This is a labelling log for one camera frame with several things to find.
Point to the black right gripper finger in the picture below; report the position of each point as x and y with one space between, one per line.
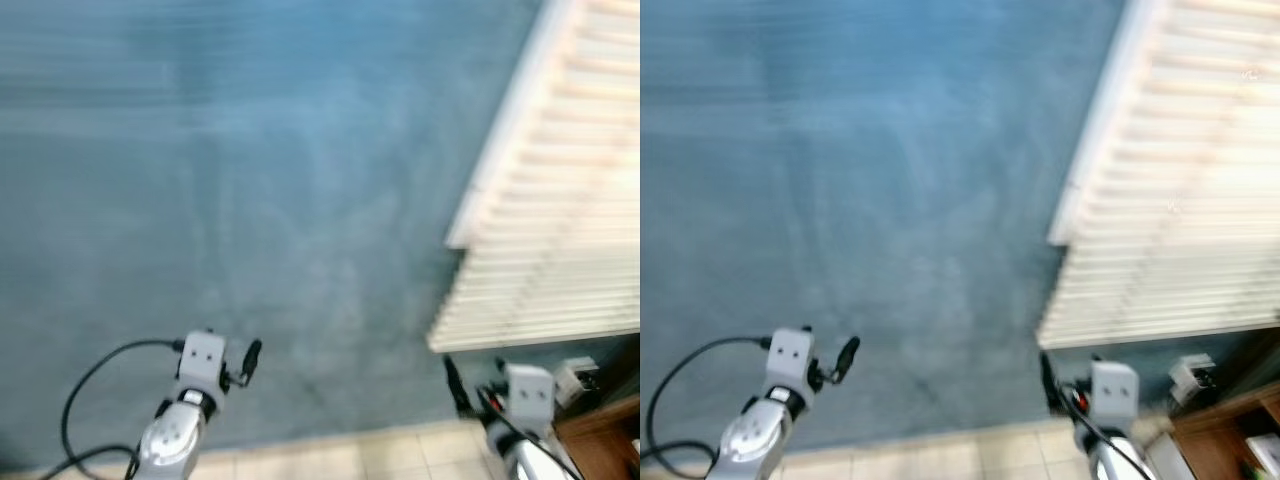
456 385
1049 380

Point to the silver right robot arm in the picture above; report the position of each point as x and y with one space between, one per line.
1120 460
525 462

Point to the small white box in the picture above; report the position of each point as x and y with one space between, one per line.
575 380
1190 378

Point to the brown wooden furniture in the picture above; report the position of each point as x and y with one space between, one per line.
1215 440
605 445

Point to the teal rug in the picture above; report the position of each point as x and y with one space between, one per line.
850 200
250 200

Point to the white slatted panel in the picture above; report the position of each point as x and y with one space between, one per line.
560 200
1170 200

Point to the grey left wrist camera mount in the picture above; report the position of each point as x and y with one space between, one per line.
203 358
790 355

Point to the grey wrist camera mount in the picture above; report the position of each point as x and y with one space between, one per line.
790 355
1114 392
528 395
203 358

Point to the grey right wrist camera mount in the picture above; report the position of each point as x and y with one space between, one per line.
528 395
1114 392

